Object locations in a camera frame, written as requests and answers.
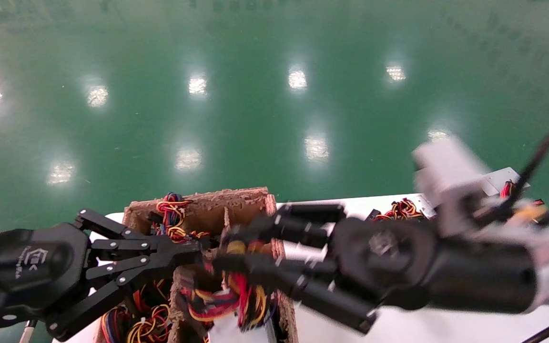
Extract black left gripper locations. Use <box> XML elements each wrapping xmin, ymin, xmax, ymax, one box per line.
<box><xmin>0</xmin><ymin>222</ymin><xmax>202</xmax><ymax>342</ymax></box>

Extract silver power supply coloured wires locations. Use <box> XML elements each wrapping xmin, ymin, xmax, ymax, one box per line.
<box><xmin>482</xmin><ymin>167</ymin><xmax>524</xmax><ymax>199</ymax></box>
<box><xmin>150</xmin><ymin>192</ymin><xmax>211</xmax><ymax>243</ymax></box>
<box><xmin>132</xmin><ymin>279</ymin><xmax>173</xmax><ymax>308</ymax></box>
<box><xmin>417</xmin><ymin>193</ymin><xmax>440</xmax><ymax>220</ymax></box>
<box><xmin>99</xmin><ymin>305</ymin><xmax>173</xmax><ymax>343</ymax></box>
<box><xmin>370</xmin><ymin>197</ymin><xmax>424</xmax><ymax>223</ymax></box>
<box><xmin>182</xmin><ymin>238</ymin><xmax>279</xmax><ymax>343</ymax></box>

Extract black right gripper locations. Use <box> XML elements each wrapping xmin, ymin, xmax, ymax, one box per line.
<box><xmin>213</xmin><ymin>204</ymin><xmax>539</xmax><ymax>334</ymax></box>

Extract power supplies with wire bundles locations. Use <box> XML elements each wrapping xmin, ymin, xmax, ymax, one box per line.
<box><xmin>412</xmin><ymin>137</ymin><xmax>492</xmax><ymax>210</ymax></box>

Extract brown cardboard divider box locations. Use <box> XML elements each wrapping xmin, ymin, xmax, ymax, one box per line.
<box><xmin>94</xmin><ymin>187</ymin><xmax>300</xmax><ymax>343</ymax></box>

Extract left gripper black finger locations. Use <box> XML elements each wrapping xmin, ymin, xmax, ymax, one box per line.
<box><xmin>74</xmin><ymin>208</ymin><xmax>205</xmax><ymax>256</ymax></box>

